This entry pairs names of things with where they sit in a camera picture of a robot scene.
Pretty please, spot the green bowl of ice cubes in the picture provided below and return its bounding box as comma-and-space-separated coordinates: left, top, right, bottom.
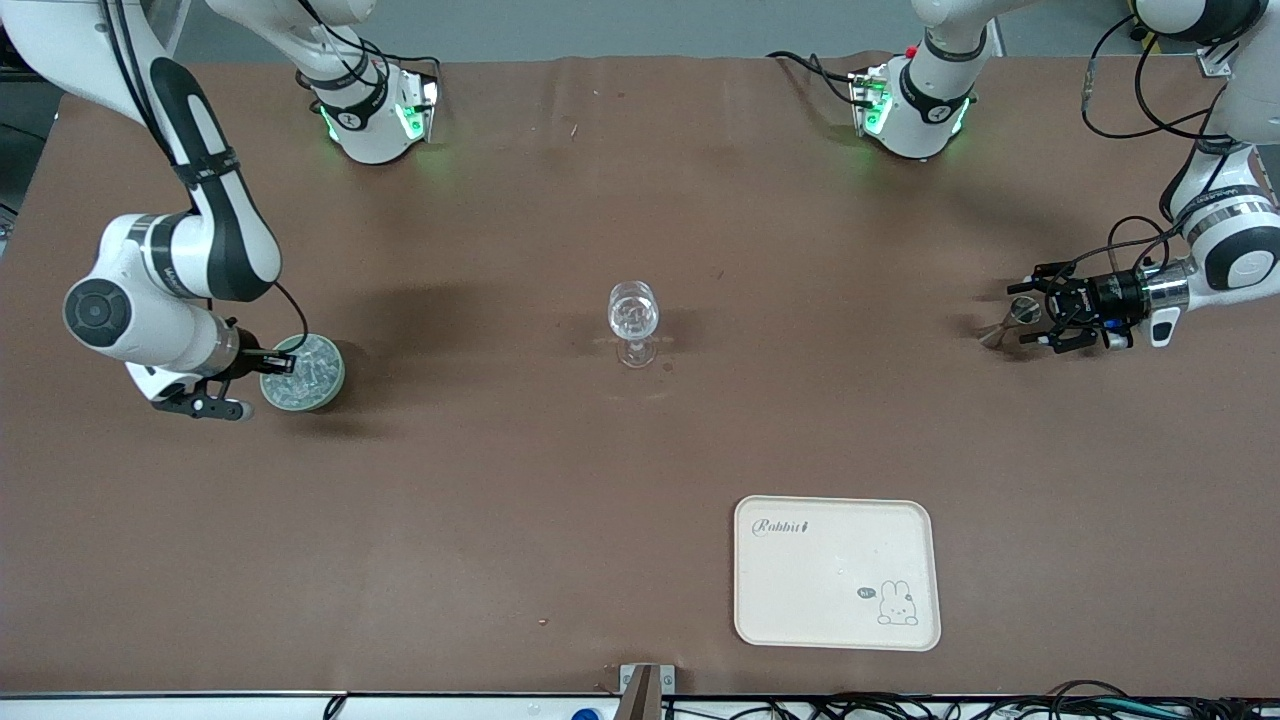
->
260, 333, 347, 413

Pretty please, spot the clear stemmed wine glass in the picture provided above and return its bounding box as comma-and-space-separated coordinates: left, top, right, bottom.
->
607, 281, 661, 369

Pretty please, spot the white tray with rabbit print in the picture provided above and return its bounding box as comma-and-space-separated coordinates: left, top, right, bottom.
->
733, 495, 942, 652

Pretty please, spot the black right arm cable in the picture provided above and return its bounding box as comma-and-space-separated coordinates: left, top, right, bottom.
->
95, 0, 313, 353

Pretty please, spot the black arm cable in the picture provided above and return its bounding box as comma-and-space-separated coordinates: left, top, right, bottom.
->
95, 0, 313, 353
1078, 12, 1246, 296

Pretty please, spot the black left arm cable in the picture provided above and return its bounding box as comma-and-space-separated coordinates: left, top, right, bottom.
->
1078, 12, 1246, 296

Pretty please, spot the black left base power cable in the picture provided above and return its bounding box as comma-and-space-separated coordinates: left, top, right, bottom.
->
767, 50, 863, 107

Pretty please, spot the black base power cable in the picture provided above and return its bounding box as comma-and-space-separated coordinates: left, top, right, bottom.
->
767, 50, 863, 107
372, 48, 443, 83

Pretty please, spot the black right base power cable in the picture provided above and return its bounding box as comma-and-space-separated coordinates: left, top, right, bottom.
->
372, 48, 443, 83

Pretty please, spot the tangled black cable bundle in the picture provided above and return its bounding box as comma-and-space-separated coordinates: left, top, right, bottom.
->
660, 680, 1280, 720

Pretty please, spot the metal bracket with wooden stick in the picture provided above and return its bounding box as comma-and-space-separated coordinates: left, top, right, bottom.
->
618, 662, 677, 720

